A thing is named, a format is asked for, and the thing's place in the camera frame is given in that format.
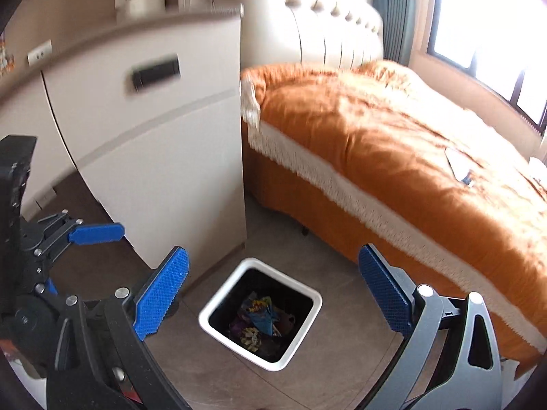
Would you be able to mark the blue snack bag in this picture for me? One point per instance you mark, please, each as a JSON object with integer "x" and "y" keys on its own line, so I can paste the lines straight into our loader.
{"x": 268, "y": 318}

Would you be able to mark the dark framed window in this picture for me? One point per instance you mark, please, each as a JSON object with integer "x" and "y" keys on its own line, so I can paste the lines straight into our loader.
{"x": 499, "y": 43}

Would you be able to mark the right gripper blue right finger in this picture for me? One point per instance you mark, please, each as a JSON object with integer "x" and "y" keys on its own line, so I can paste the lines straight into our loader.
{"x": 391, "y": 288}

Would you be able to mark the black drawer handle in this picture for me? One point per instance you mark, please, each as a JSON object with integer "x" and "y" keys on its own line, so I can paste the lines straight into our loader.
{"x": 155, "y": 72}

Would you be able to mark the white bedside cabinet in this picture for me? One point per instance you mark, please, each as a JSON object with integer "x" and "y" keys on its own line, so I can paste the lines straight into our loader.
{"x": 165, "y": 161}

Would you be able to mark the colourful cartoon stickers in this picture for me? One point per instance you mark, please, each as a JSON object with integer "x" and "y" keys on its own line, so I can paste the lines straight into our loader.
{"x": 7, "y": 62}

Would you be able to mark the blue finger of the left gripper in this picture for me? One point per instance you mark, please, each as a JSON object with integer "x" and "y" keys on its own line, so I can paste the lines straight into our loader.
{"x": 96, "y": 234}

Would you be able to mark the white padded headboard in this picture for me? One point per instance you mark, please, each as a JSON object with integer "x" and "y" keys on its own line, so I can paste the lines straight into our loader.
{"x": 340, "y": 34}

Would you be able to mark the white tissue box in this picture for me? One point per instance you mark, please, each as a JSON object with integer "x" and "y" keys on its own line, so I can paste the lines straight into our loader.
{"x": 129, "y": 10}

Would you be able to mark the green snack wrapper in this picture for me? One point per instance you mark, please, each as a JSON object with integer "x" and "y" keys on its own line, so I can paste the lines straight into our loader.
{"x": 248, "y": 337}

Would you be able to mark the teal left curtain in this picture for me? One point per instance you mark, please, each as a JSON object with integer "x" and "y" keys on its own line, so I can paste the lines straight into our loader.
{"x": 398, "y": 28}

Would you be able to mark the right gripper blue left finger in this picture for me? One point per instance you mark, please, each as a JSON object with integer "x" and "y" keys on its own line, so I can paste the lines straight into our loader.
{"x": 157, "y": 295}

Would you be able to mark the white trash bin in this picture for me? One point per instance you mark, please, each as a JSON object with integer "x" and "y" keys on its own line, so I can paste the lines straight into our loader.
{"x": 253, "y": 277}

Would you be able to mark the orange bed cover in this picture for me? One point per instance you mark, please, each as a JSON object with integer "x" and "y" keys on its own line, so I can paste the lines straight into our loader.
{"x": 435, "y": 164}

